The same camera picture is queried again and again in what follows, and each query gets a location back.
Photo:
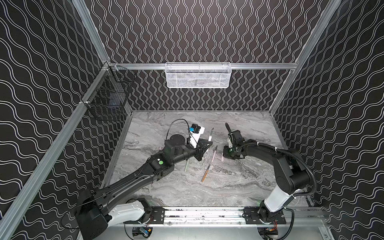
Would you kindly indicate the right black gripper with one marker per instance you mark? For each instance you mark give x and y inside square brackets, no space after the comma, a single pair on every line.
[232,143]

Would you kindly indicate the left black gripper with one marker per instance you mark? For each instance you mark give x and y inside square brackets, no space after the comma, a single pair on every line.
[198,151]

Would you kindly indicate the white pink pen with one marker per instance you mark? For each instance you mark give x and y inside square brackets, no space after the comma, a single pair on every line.
[211,135]

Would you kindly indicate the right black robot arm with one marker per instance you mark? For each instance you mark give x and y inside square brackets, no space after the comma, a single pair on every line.
[293,176]

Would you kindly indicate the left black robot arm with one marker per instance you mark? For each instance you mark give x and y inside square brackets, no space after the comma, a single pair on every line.
[94,209]

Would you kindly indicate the orange pen lower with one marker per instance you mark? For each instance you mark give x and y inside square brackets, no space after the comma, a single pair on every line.
[206,173]

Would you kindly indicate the white mesh basket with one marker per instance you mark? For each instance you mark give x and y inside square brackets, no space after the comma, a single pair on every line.
[195,75]

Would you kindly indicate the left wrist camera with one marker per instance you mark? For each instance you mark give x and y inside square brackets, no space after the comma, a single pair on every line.
[195,132]

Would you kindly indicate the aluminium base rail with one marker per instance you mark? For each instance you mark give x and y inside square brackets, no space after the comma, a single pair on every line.
[189,216]

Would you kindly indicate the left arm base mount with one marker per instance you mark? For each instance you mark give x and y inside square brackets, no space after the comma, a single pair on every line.
[155,216]

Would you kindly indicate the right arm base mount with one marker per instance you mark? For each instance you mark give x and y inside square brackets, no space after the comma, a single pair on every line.
[262,216]

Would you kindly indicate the black wire basket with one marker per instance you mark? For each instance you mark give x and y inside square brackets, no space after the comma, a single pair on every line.
[110,99]

